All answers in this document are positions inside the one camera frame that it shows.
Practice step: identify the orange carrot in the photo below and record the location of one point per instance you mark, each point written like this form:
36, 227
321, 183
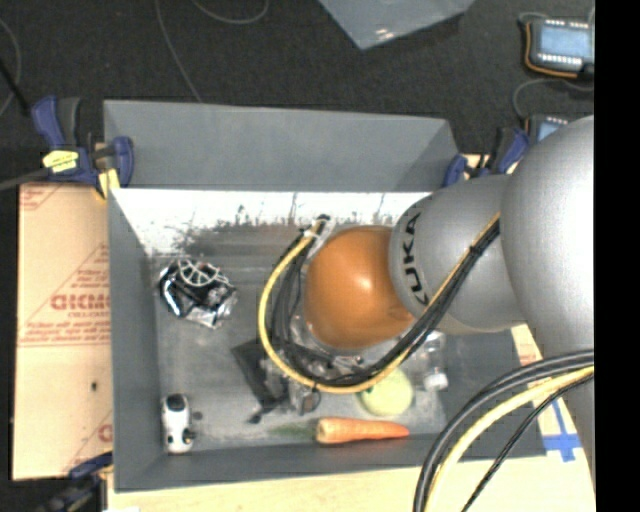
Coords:
360, 431

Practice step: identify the yellow-green ball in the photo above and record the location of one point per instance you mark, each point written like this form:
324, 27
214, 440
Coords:
390, 397

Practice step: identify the clear plastic bottle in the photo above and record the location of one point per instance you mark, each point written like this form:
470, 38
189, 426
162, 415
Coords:
431, 357

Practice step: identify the black and white toy animal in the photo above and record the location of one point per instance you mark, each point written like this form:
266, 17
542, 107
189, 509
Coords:
176, 425

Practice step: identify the crumpled black and silver packet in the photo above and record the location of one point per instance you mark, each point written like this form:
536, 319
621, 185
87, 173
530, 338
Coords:
196, 295

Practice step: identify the grey metal bin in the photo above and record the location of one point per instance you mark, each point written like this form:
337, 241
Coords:
270, 150

